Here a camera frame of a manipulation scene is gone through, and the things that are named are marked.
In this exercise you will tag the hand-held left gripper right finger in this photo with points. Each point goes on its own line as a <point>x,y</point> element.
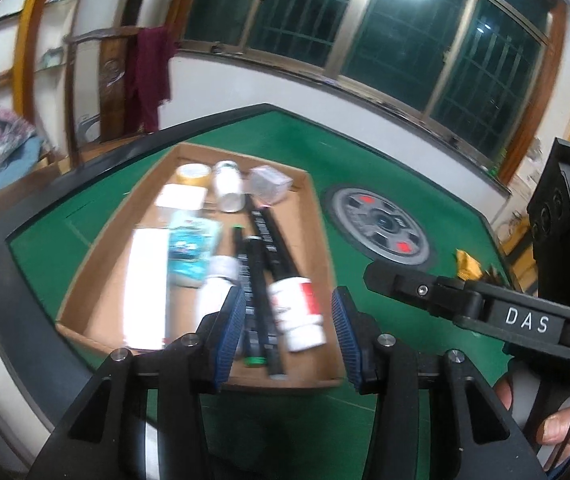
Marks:
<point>347,340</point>

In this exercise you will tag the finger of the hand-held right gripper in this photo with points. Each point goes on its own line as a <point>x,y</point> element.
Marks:
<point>415,285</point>

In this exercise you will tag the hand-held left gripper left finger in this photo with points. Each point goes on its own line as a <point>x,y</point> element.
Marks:
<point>230,340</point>

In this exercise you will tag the black marker green cap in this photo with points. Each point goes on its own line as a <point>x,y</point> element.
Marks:
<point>250,310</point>

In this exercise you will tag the black marker grey cap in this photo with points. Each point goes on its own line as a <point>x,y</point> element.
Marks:
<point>272,350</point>

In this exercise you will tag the plain white bottle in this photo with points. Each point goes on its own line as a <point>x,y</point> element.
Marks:
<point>215,295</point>

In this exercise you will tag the white bottle red label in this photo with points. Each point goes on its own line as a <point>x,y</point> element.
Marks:
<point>297,315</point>

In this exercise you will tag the blue tissue pack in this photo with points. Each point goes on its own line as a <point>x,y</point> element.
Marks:
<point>192,250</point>

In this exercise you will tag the white and red carton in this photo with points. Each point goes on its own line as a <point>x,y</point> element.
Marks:
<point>146,290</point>

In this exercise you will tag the black marker pink cap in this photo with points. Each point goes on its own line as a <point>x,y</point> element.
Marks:
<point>272,240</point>

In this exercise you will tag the cardboard box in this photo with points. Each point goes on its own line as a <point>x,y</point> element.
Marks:
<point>110,280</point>

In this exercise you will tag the white bottle green label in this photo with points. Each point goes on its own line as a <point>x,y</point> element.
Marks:
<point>228,190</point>

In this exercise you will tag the white square box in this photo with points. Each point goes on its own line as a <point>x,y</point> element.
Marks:
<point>180,197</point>

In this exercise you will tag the small white printed box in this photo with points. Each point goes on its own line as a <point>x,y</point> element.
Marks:
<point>270,185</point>

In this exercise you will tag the yellow tape roll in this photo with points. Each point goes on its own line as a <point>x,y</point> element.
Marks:
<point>192,176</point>

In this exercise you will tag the yellow snack packet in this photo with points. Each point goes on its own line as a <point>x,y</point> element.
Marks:
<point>470,265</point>

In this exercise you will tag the round grey table dial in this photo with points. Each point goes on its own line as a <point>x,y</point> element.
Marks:
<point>380,225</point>

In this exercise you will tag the barred window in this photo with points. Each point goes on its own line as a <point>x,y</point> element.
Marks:
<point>365,35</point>

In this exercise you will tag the maroon cloth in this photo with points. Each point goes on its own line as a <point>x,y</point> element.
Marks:
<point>150,80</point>

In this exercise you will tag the wooden chair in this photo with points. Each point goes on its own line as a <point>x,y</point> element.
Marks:
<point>110,85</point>

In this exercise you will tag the floral clothing pile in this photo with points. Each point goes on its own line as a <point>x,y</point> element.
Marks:
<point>0,140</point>

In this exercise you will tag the wooden wall shelf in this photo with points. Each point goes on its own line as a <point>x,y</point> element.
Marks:
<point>25,35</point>

